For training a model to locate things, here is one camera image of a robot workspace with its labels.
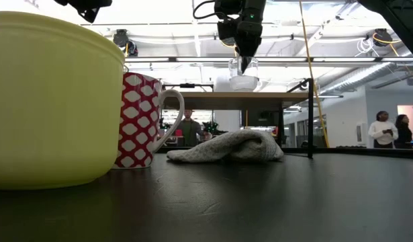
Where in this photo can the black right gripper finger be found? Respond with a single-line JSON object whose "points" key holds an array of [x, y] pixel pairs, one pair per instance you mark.
{"points": [[245, 64]]}

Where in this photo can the white waffle cloth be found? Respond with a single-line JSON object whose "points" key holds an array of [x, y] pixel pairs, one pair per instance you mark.
{"points": [[226, 148]]}

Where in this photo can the red white patterned mug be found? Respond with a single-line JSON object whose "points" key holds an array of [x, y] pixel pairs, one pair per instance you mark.
{"points": [[139, 121]]}

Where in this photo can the yellow mug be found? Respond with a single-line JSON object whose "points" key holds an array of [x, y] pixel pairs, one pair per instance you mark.
{"points": [[51, 101]]}

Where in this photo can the white wall dispenser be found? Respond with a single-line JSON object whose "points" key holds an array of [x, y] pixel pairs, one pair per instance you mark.
{"points": [[361, 132]]}

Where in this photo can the clear glass mug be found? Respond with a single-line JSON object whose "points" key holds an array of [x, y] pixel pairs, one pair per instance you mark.
{"points": [[243, 82]]}

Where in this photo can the silver ventilation duct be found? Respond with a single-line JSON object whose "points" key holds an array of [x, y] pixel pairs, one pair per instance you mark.
{"points": [[360, 79]]}

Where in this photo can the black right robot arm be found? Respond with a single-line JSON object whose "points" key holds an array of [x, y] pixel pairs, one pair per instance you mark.
{"points": [[254, 8]]}

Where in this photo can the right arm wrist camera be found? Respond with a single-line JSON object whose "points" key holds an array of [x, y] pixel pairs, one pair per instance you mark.
{"points": [[228, 32]]}

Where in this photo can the person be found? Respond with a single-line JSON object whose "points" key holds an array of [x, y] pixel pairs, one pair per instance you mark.
{"points": [[189, 131], [382, 131], [405, 132]]}

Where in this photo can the wooden shelf with black frame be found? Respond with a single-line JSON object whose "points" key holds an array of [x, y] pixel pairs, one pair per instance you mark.
{"points": [[226, 101]]}

